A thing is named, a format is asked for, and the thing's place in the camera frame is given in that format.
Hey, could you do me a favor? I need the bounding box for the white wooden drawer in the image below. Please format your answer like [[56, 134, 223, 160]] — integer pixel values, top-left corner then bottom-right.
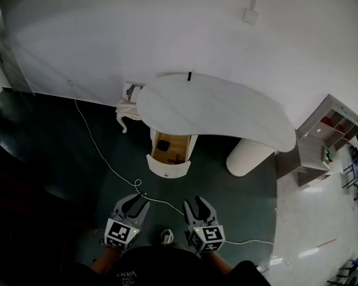
[[146, 131, 195, 179]]

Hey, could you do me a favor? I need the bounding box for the dark sofa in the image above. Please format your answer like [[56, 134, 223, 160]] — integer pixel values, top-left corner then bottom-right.
[[0, 129, 100, 282]]

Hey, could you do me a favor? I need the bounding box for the grey door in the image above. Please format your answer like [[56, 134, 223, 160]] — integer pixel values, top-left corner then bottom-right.
[[0, 6, 34, 94]]

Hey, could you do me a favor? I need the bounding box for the person's right forearm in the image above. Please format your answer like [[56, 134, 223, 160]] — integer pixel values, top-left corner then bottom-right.
[[200, 250, 234, 276]]

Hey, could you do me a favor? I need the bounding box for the small grey device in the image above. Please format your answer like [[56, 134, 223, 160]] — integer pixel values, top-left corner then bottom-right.
[[125, 83, 144, 102]]

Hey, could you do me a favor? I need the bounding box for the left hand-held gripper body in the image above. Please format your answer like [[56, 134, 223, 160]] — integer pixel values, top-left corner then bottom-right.
[[102, 210, 141, 251]]

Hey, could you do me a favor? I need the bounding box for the white wall switch box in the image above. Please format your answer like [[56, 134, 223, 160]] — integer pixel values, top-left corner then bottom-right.
[[242, 7, 259, 24]]

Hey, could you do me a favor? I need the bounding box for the person's white shoe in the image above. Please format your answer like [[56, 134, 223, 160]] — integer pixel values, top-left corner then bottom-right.
[[161, 228, 175, 245]]

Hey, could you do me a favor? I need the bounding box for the white dressing table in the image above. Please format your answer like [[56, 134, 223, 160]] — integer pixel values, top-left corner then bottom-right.
[[136, 73, 297, 178]]

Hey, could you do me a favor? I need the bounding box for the person's left forearm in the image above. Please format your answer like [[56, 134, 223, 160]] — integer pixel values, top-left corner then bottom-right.
[[90, 245, 124, 276]]

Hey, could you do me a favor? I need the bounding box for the grey wooden shelf unit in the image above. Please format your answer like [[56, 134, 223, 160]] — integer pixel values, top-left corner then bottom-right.
[[295, 93, 358, 188]]

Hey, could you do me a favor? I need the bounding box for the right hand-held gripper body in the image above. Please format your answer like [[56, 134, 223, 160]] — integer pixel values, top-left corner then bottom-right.
[[187, 217, 226, 254]]

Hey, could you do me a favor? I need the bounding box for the white floor cable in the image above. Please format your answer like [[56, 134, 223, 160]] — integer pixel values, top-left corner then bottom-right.
[[73, 98, 276, 247]]

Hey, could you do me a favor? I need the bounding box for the person's black shirt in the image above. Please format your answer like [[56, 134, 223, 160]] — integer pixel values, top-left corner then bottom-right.
[[74, 244, 272, 286]]

